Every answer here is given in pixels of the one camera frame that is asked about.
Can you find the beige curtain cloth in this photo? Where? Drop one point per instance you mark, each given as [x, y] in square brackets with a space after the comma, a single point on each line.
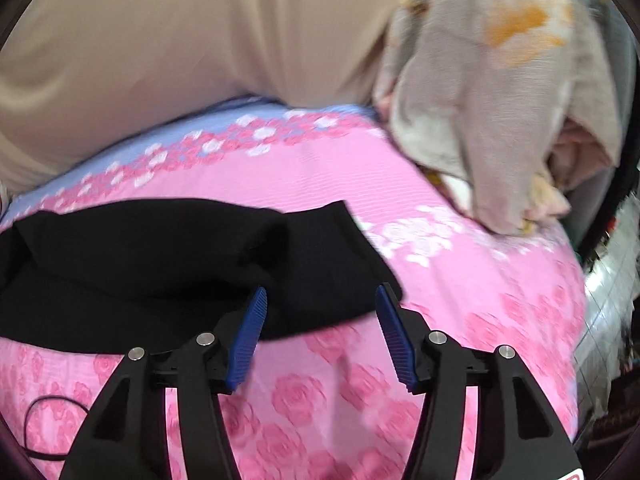
[80, 75]

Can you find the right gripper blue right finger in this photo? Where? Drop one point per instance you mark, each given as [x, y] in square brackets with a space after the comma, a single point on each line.
[397, 339]

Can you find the black fleece-lined pants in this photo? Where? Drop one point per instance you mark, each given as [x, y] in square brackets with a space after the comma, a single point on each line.
[155, 273]

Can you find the grey floral blanket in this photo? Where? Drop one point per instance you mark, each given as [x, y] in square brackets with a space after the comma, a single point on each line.
[509, 103]

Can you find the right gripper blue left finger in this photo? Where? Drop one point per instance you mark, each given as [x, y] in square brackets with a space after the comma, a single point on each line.
[245, 339]

